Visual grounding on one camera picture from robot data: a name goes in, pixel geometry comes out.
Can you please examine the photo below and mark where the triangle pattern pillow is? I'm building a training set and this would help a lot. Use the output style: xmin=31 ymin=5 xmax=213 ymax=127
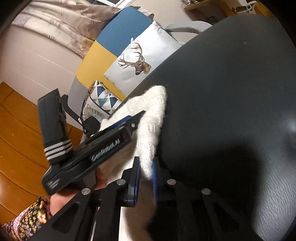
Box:
xmin=81 ymin=80 xmax=121 ymax=122

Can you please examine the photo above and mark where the wooden side table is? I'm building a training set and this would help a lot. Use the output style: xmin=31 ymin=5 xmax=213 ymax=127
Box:
xmin=182 ymin=0 xmax=276 ymax=24

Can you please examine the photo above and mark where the black handbag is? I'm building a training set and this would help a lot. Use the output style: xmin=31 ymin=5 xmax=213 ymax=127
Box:
xmin=82 ymin=116 xmax=100 ymax=138

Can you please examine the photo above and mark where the cream knitted sweater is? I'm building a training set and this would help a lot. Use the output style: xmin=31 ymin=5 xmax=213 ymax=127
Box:
xmin=95 ymin=85 xmax=167 ymax=240

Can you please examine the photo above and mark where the floral sleeve forearm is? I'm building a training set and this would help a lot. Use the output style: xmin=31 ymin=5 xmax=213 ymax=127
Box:
xmin=1 ymin=196 xmax=52 ymax=240

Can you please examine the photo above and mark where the beige patterned curtain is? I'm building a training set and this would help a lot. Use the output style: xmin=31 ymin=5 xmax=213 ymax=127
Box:
xmin=11 ymin=0 xmax=155 ymax=60

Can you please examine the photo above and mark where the wooden wardrobe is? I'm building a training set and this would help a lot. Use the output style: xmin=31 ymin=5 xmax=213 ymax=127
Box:
xmin=0 ymin=81 xmax=84 ymax=227

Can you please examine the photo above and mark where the person's left hand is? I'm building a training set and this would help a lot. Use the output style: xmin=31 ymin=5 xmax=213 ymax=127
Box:
xmin=49 ymin=166 xmax=110 ymax=217

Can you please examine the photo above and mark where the grey yellow blue sofa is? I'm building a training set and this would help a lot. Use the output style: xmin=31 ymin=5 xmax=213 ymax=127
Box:
xmin=62 ymin=20 xmax=211 ymax=126

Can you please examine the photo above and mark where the white deer print pillow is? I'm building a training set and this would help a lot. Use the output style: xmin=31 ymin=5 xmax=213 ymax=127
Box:
xmin=104 ymin=21 xmax=182 ymax=96

